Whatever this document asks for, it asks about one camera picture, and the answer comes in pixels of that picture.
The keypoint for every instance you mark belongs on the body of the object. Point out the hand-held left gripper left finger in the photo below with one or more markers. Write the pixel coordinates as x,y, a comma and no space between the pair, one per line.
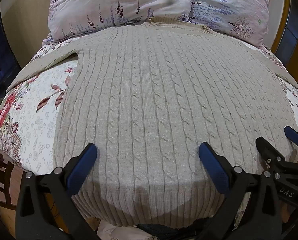
82,165

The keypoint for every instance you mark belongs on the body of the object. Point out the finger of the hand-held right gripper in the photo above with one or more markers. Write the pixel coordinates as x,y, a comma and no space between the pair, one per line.
295,136
267,150

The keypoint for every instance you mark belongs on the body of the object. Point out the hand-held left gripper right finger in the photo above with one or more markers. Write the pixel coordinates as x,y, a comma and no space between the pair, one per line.
214,167

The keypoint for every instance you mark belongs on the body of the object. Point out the white floral bed sheet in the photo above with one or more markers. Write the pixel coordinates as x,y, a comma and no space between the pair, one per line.
34,120

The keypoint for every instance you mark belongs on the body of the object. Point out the person's dark trousers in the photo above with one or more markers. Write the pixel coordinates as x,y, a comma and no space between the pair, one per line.
169,232

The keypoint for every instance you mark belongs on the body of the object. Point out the pink floral pillow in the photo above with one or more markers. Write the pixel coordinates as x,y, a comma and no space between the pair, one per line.
114,2

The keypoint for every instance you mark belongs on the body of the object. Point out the yellow wooden door frame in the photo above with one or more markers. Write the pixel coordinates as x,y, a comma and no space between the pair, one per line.
290,30

